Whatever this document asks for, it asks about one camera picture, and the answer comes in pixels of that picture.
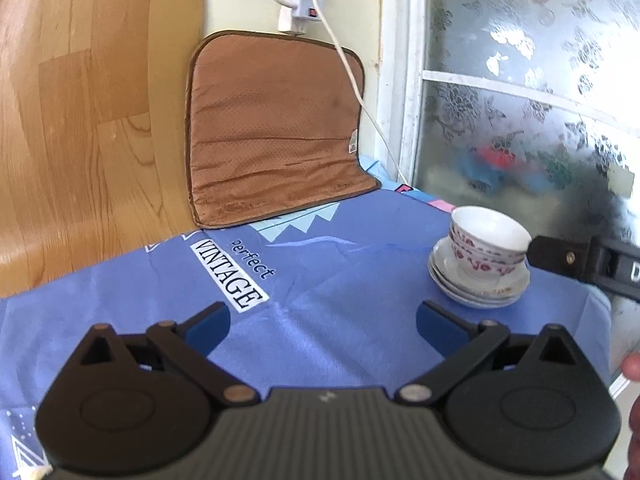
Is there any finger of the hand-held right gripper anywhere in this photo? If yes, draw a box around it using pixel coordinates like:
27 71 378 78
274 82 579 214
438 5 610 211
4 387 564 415
528 235 640 306

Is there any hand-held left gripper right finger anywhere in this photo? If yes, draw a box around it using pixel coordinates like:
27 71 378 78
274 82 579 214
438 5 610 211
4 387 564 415
395 300 582 407

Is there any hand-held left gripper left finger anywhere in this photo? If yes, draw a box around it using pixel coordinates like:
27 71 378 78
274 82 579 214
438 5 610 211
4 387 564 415
75 302 261 407

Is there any person's right hand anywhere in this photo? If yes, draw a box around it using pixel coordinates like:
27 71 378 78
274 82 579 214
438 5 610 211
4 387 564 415
620 352 640 480

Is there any blue printed tablecloth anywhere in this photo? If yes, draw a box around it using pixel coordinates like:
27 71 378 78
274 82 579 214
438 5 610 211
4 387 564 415
0 155 614 480

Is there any frosted glass window door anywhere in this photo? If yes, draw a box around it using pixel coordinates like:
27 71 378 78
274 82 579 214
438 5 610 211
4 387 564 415
377 0 640 386

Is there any brown seat cushion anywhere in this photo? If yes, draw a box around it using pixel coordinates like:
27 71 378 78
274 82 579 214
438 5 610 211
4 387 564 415
185 30 382 229

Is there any wood-pattern vinyl sheet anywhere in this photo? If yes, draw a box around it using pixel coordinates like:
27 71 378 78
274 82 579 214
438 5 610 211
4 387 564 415
0 0 210 300

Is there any white power adapter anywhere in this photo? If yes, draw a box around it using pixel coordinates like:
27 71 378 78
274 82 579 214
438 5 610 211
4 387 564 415
277 0 322 37

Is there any white cable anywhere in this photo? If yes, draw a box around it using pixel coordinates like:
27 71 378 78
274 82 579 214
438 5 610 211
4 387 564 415
304 0 412 184

